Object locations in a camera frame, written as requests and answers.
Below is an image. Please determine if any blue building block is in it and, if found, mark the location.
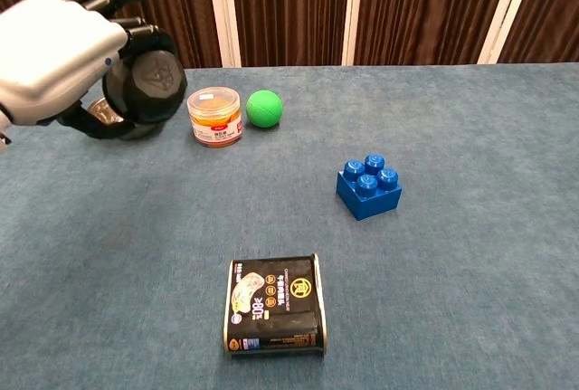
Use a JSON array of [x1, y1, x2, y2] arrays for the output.
[[335, 153, 403, 223]]

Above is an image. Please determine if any clear jar with orange contents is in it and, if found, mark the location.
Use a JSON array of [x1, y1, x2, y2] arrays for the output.
[[186, 86, 245, 149]]

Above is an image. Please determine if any green ball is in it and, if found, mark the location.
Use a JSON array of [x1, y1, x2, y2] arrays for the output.
[[245, 89, 284, 129]]

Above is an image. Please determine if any brown curtain folding screen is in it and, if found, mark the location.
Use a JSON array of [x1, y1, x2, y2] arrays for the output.
[[0, 0, 579, 69]]

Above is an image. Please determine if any black cup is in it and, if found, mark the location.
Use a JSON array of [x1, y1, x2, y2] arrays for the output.
[[102, 49, 189, 140]]

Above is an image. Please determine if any blue felt table mat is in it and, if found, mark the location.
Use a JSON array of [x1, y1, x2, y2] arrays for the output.
[[0, 62, 579, 390]]

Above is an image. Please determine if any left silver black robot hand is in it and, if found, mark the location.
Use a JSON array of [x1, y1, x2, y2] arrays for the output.
[[0, 0, 178, 140]]

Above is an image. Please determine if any black luncheon meat can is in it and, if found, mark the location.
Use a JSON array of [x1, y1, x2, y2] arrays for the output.
[[222, 252, 328, 358]]

